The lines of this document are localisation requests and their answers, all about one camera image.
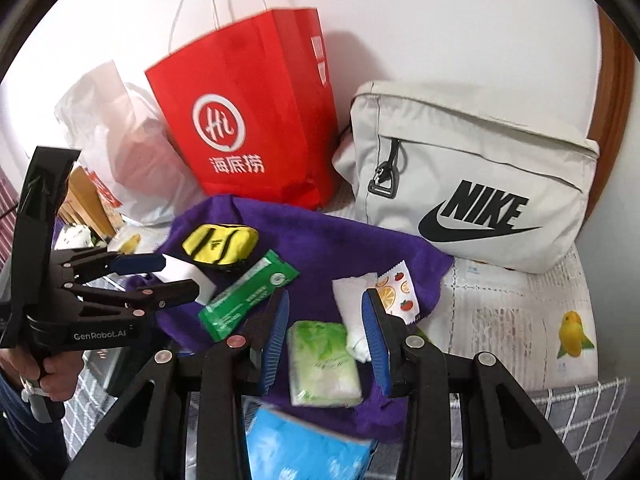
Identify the blue tissue pack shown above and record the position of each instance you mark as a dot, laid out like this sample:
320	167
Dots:
300	445

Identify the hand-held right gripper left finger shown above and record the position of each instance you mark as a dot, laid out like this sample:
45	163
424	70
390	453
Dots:
275	330

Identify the dark blue clothing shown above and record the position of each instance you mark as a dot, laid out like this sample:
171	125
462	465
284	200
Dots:
25	435

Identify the white plastic shopping bag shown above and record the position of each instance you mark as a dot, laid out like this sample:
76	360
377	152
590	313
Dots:
130	150

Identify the white box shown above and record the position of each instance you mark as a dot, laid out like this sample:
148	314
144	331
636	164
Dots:
187	272

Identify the grey checked blanket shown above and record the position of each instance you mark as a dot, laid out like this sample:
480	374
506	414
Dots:
575	410

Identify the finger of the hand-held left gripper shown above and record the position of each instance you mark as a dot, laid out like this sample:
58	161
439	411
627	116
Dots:
135	262
170	292

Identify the long green wipes packet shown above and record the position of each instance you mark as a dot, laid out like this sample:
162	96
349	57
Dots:
240	300

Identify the grey waist bag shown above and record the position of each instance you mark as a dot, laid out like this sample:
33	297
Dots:
450	150

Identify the wooden headboard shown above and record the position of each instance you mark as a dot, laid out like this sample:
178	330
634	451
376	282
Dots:
85	200

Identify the yellow black pouch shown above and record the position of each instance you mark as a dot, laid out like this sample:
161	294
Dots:
220	242

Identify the fruit print packet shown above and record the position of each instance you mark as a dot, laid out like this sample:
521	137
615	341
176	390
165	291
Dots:
397	290

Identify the green pocket tissue pack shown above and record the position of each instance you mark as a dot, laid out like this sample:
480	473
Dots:
320	365

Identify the purple towel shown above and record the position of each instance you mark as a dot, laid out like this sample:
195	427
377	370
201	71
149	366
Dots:
325	245

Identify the red paper bag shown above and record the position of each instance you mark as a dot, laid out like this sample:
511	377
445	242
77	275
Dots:
250	85

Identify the person's left hand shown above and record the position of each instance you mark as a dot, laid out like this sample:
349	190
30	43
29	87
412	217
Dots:
60	377

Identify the white tissue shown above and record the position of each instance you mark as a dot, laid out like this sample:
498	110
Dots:
350	300

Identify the white spotted cloth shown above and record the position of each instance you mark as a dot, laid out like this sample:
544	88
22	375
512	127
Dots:
72	237

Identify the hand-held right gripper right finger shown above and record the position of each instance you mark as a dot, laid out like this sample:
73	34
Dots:
375	330

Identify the fruit print bed sheet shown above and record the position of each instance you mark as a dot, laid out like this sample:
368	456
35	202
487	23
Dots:
500	320

